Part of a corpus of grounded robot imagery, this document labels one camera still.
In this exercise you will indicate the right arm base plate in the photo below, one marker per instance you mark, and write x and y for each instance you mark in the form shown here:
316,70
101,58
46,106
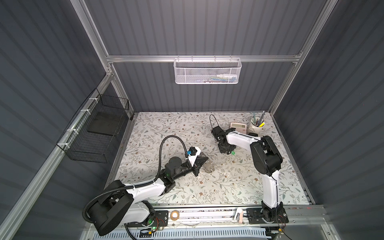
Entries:
258,216

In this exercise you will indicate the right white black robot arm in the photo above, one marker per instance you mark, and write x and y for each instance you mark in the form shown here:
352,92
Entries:
267,161

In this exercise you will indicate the tape roll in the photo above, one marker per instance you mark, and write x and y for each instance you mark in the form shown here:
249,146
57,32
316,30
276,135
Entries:
174,215

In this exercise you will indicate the white wire mesh basket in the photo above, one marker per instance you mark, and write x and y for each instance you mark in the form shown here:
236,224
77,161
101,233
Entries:
207,71

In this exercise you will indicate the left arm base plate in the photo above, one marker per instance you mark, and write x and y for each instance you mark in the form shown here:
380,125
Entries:
160,219

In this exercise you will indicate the white pen cup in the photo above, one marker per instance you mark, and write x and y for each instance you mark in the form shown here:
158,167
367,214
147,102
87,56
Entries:
256,124

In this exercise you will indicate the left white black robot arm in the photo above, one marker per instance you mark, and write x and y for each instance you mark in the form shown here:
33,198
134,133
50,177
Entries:
122,204

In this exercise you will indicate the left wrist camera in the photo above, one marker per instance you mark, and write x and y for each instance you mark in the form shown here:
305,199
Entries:
192,155

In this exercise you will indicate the white pink small device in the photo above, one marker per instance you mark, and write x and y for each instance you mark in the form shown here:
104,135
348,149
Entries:
238,217

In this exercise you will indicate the black wire basket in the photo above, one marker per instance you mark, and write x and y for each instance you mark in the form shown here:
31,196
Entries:
97,135

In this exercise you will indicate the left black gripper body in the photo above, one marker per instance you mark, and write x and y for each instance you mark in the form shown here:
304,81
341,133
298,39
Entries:
194,169

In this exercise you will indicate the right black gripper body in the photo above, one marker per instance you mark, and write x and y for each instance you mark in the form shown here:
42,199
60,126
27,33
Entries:
224,149

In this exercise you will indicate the pink calculator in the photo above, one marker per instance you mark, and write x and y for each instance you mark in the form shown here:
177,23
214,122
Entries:
239,127

